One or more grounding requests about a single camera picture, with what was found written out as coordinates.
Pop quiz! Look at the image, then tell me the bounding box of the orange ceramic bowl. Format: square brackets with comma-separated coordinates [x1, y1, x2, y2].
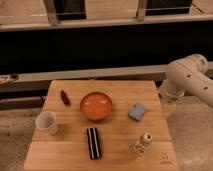
[80, 92, 112, 121]

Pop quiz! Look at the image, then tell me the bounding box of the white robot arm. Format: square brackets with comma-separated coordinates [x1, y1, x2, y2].
[159, 54, 213, 118]

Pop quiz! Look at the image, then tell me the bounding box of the blue sponge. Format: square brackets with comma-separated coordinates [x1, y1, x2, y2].
[128, 103, 148, 121]

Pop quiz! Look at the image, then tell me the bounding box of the small white bottle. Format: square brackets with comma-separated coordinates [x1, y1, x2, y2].
[133, 132, 153, 155]

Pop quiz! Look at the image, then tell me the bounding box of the black white striped case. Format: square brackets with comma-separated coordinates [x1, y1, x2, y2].
[87, 127, 101, 160]

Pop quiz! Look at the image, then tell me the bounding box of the dark red chili pepper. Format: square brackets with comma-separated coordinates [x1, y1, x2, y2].
[60, 90, 70, 105]

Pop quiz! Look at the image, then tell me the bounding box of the white plastic cup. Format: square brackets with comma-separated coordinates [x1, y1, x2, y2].
[35, 111, 58, 135]

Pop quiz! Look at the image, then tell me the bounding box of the metal window rail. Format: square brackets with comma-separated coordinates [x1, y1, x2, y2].
[0, 61, 213, 94]

